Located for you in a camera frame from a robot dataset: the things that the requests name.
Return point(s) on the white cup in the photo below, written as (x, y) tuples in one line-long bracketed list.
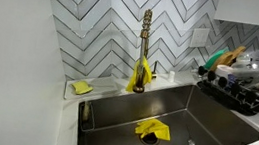
[(224, 70)]

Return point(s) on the gold spring kitchen faucet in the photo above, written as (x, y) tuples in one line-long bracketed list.
[(144, 44)]

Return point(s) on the metal sink caddy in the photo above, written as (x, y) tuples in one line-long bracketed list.
[(86, 112)]

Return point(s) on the yellow crumpled cloth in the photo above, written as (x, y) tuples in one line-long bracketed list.
[(155, 128)]

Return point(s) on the yellow sponge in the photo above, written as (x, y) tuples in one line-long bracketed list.
[(81, 87)]

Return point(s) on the small white bottle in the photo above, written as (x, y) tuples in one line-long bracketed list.
[(171, 76)]

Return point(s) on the wooden cutting board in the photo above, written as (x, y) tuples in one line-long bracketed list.
[(227, 57)]

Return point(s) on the dish drying rack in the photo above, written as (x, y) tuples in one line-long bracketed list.
[(233, 98)]

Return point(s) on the green cutting board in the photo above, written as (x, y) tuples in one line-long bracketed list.
[(214, 59)]

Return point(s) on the metal spoon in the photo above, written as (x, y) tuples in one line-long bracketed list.
[(191, 143)]

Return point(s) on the stainless steel sink basin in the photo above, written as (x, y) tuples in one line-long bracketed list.
[(216, 124)]

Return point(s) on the sink drain strainer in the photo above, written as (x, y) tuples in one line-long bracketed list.
[(150, 139)]

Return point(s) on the white wall outlet plate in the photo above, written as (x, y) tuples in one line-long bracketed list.
[(199, 37)]

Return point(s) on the gold soap dispenser pump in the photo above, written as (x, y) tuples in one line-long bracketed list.
[(154, 73)]

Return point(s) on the yellow cloth on faucet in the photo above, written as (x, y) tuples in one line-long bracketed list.
[(146, 74)]

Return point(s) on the white sponge tray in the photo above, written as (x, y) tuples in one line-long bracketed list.
[(104, 86)]

